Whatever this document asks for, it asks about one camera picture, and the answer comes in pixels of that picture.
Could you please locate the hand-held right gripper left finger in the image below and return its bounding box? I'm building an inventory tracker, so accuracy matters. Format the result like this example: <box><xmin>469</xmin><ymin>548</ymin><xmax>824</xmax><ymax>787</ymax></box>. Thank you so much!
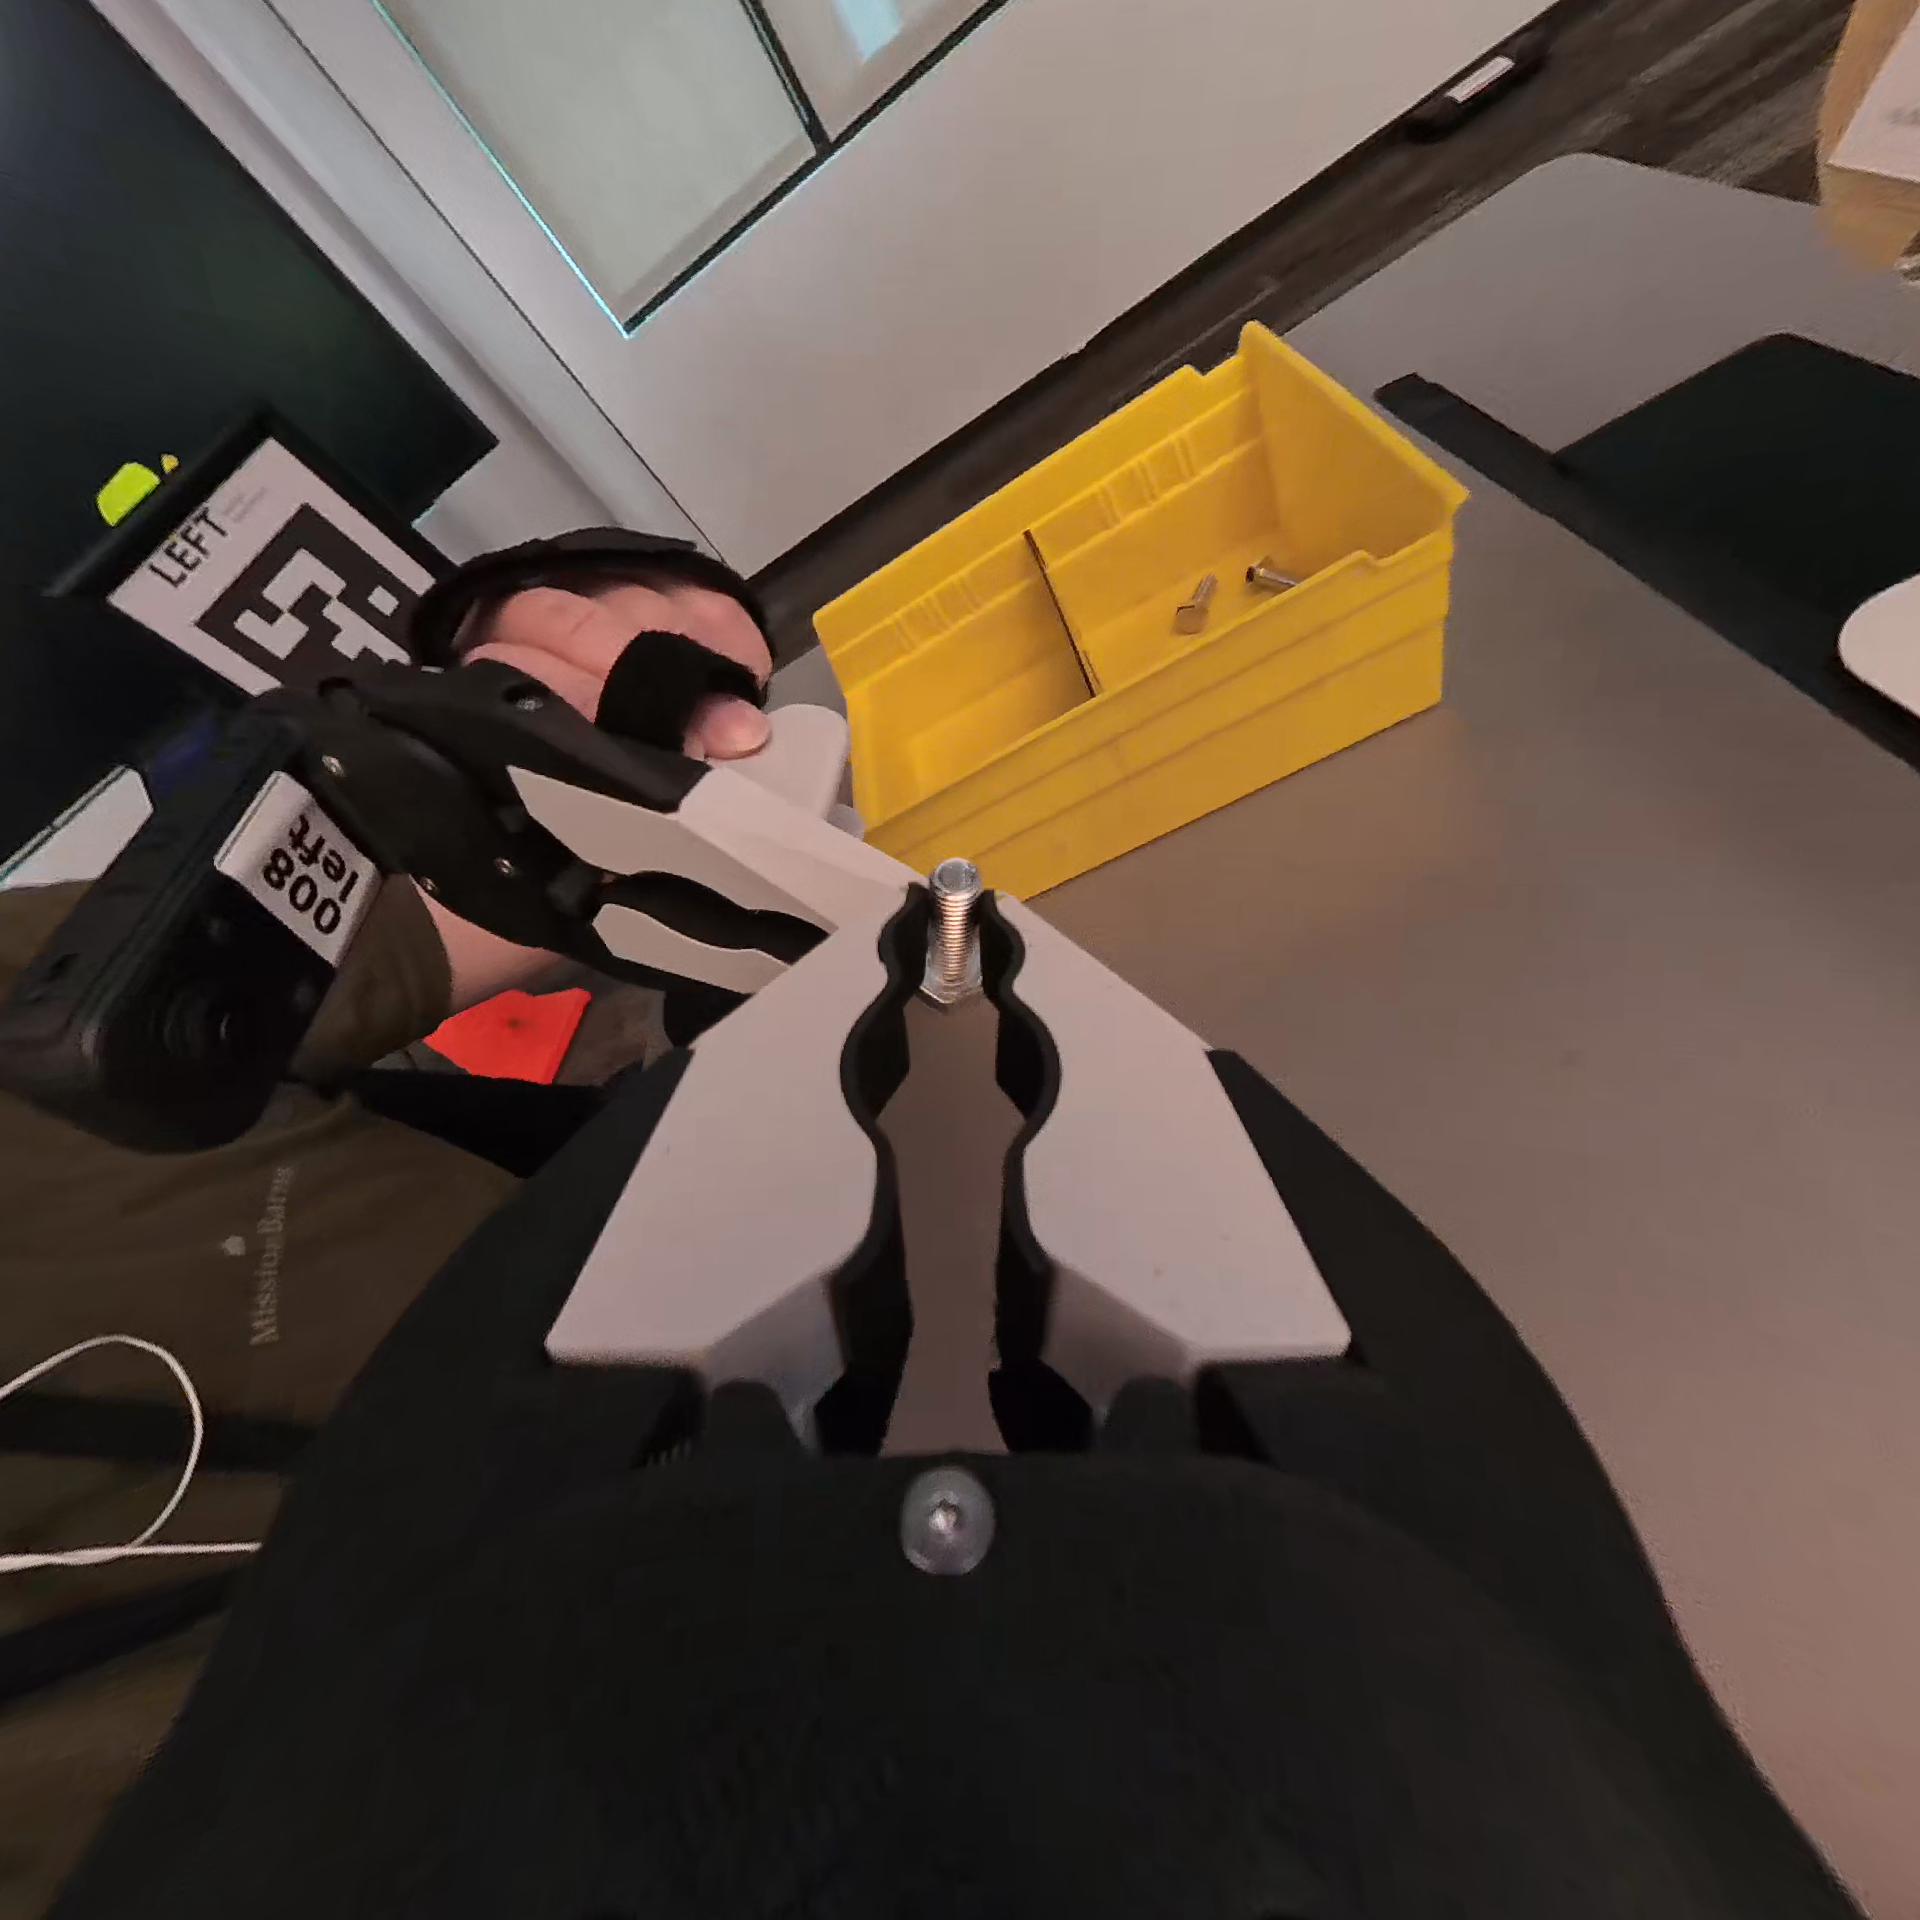
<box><xmin>552</xmin><ymin>880</ymin><xmax>920</xmax><ymax>1452</ymax></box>

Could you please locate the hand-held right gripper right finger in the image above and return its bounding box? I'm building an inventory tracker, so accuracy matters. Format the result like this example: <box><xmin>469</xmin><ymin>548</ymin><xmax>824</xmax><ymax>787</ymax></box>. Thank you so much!
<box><xmin>989</xmin><ymin>891</ymin><xmax>1352</xmax><ymax>1452</ymax></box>

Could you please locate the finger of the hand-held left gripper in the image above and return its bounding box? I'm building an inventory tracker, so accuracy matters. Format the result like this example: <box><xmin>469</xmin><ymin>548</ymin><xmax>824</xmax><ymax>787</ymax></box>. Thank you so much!
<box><xmin>586</xmin><ymin>875</ymin><xmax>828</xmax><ymax>999</ymax></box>
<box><xmin>505</xmin><ymin>759</ymin><xmax>920</xmax><ymax>940</ymax></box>

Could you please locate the yellow divided parts bin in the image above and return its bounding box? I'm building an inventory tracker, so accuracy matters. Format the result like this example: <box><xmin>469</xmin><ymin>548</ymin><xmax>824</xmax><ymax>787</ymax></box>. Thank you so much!
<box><xmin>815</xmin><ymin>323</ymin><xmax>1472</xmax><ymax>904</ymax></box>

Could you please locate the person's left forearm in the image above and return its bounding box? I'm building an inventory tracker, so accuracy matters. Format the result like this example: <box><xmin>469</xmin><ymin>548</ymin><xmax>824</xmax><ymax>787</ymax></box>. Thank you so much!
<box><xmin>433</xmin><ymin>897</ymin><xmax>664</xmax><ymax>1036</ymax></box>

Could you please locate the person's left hand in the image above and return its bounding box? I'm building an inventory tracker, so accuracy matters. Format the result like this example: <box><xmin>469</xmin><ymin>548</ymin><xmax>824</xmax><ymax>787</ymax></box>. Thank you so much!
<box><xmin>449</xmin><ymin>572</ymin><xmax>779</xmax><ymax>759</ymax></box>

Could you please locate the orange red object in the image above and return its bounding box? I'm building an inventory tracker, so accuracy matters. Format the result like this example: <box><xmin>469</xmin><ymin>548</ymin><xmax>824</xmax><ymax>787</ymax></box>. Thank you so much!
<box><xmin>425</xmin><ymin>988</ymin><xmax>598</xmax><ymax>1084</ymax></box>

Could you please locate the framed marker sign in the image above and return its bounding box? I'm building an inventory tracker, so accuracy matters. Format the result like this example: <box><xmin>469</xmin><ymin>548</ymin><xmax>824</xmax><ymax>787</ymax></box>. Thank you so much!
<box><xmin>45</xmin><ymin>401</ymin><xmax>459</xmax><ymax>711</ymax></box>

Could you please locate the large window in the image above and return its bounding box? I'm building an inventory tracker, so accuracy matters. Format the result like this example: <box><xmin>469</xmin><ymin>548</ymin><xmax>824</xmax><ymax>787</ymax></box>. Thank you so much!
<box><xmin>366</xmin><ymin>0</ymin><xmax>1015</xmax><ymax>330</ymax></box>

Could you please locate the black floor device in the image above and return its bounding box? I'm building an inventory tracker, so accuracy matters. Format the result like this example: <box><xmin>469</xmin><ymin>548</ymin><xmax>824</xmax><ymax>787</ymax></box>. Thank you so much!
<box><xmin>1405</xmin><ymin>33</ymin><xmax>1558</xmax><ymax>141</ymax></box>

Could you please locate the wooden instruction board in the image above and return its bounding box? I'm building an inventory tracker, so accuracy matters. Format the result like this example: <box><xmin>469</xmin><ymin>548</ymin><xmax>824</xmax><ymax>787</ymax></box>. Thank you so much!
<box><xmin>1814</xmin><ymin>0</ymin><xmax>1920</xmax><ymax>271</ymax></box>

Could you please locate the white cord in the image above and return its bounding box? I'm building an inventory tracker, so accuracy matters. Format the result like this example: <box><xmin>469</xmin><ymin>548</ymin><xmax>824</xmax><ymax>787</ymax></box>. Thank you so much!
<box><xmin>0</xmin><ymin>1336</ymin><xmax>264</xmax><ymax>1574</ymax></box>

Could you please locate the black wall screen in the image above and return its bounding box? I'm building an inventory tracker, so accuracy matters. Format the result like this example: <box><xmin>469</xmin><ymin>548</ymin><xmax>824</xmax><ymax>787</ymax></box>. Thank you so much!
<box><xmin>0</xmin><ymin>0</ymin><xmax>501</xmax><ymax>863</ymax></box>

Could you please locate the black strap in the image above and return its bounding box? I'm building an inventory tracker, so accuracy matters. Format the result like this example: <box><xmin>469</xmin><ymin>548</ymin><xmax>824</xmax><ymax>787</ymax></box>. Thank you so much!
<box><xmin>0</xmin><ymin>1392</ymin><xmax>313</xmax><ymax>1701</ymax></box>

